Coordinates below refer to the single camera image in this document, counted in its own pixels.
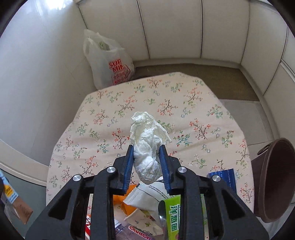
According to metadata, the white tissue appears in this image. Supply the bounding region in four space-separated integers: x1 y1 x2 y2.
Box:
130 112 171 184

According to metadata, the green snack packet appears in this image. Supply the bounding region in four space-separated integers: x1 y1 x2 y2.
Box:
158 195 181 240

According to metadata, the light blue milk carton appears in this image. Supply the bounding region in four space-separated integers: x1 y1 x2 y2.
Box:
1 172 34 224

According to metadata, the instant noodle bowl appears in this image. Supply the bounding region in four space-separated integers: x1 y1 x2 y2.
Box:
85 213 91 240

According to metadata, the blue toothpaste box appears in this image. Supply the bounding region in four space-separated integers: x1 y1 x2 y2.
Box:
207 169 237 193

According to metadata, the floral tablecloth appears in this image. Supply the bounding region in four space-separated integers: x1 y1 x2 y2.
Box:
46 73 254 209

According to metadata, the floral paper cup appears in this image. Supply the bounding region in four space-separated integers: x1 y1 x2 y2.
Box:
124 208 163 236

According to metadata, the white plastic shopping bag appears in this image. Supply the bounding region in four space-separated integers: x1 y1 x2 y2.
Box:
83 29 135 90

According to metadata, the orange peel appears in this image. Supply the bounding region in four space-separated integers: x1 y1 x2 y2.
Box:
112 184 139 216

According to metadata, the white torn sachet wrapper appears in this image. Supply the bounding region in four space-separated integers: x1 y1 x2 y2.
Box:
124 181 173 211

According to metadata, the brown floor mat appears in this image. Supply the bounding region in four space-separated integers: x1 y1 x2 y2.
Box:
132 63 260 102

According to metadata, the brown trash bin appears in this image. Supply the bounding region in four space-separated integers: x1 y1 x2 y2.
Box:
251 138 294 223

